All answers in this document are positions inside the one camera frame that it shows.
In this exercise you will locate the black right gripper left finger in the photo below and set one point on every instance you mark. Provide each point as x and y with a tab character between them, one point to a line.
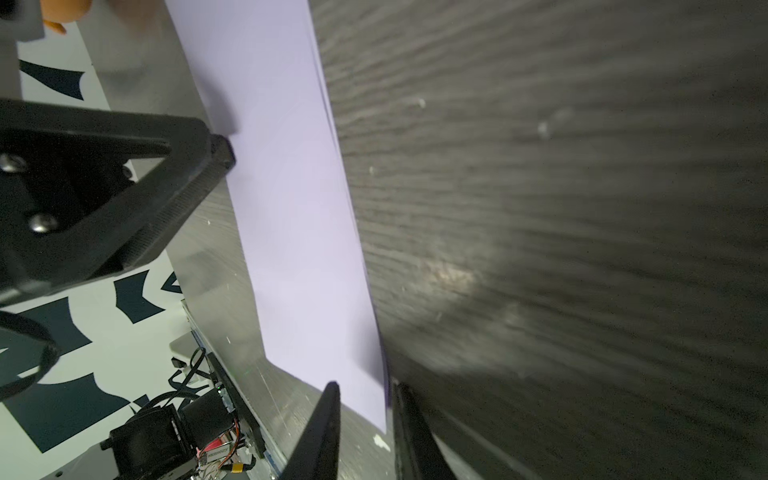
316	455

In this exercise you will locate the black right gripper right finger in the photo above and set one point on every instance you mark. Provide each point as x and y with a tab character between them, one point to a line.
417	455

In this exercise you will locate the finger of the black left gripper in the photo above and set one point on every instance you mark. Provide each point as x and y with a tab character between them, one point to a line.
89	194

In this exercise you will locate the lilac square paper sheet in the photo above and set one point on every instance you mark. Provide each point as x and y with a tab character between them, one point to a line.
257	69

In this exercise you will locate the orange shark plush toy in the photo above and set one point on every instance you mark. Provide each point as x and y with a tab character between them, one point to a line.
57	13

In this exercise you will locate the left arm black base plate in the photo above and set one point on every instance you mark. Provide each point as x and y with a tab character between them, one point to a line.
199	430

